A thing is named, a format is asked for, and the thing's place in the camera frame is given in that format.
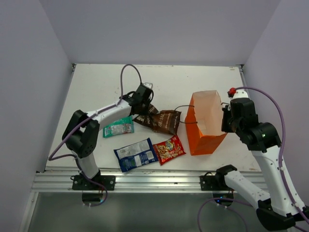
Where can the blue snack packet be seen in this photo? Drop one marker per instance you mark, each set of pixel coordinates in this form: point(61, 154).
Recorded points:
point(136, 155)

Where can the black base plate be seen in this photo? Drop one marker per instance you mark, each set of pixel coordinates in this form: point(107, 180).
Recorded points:
point(80, 183)
point(208, 182)

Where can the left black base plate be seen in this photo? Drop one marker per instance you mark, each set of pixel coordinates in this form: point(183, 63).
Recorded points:
point(80, 183)

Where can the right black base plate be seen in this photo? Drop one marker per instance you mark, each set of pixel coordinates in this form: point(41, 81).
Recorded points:
point(208, 182)

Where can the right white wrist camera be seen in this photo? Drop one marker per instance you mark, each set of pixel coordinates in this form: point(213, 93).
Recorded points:
point(234, 93)

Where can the teal snack packet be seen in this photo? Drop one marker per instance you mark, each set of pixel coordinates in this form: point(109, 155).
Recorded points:
point(119, 127)

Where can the orange paper bag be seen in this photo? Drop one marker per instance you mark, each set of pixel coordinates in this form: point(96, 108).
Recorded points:
point(203, 122)

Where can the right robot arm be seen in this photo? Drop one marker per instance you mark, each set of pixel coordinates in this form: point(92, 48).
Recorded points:
point(280, 207)

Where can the aluminium mounting rail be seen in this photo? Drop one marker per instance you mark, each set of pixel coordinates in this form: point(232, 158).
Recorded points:
point(138, 181)

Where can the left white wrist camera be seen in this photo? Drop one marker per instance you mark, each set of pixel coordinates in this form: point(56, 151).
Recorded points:
point(148, 85)

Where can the brown potato chips bag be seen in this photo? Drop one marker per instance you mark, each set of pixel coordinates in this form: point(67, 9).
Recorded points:
point(165, 121)

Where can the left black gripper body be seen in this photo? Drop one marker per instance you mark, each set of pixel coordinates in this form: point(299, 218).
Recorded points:
point(145, 108)

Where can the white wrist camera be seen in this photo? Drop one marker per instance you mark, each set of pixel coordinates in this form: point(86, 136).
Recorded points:
point(234, 93)
point(148, 85)

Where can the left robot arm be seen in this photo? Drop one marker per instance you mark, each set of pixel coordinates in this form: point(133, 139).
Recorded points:
point(81, 133)

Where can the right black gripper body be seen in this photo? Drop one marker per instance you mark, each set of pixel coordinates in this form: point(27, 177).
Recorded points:
point(229, 123)

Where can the red snack packet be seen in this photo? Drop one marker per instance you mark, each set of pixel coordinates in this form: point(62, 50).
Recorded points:
point(169, 149)

